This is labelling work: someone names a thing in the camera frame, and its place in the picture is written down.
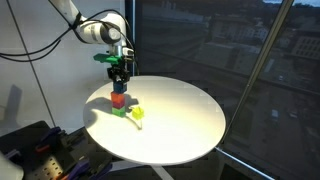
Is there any black clamp orange tipped handle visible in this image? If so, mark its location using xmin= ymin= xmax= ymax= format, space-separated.
xmin=34 ymin=125 xmax=63 ymax=155
xmin=61 ymin=156 xmax=114 ymax=180

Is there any green block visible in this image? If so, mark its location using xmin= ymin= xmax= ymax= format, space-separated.
xmin=111 ymin=106 xmax=127 ymax=118

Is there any orange block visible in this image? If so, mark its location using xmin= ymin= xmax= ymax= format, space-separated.
xmin=110 ymin=91 xmax=126 ymax=104

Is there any blue block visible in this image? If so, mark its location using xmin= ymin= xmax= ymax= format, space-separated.
xmin=112 ymin=80 xmax=128 ymax=95

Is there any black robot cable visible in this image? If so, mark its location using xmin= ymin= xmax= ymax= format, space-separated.
xmin=0 ymin=9 xmax=138 ymax=63
xmin=0 ymin=18 xmax=136 ymax=64

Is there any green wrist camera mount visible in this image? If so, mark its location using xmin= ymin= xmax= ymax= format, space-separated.
xmin=93 ymin=52 xmax=123 ymax=65

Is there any red block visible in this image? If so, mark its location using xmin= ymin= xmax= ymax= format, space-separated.
xmin=111 ymin=100 xmax=126 ymax=110

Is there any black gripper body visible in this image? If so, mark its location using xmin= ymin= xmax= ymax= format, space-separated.
xmin=111 ymin=54 xmax=130 ymax=72

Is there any round white table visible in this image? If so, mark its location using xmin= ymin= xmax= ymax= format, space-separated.
xmin=82 ymin=75 xmax=227 ymax=167

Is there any metal window frame post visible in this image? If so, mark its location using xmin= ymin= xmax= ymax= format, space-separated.
xmin=223 ymin=0 xmax=296 ymax=141

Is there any yellow block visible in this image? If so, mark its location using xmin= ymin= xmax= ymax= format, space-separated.
xmin=131 ymin=106 xmax=145 ymax=121

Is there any perforated metal breadboard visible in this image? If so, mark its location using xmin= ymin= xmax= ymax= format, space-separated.
xmin=25 ymin=154 xmax=65 ymax=180

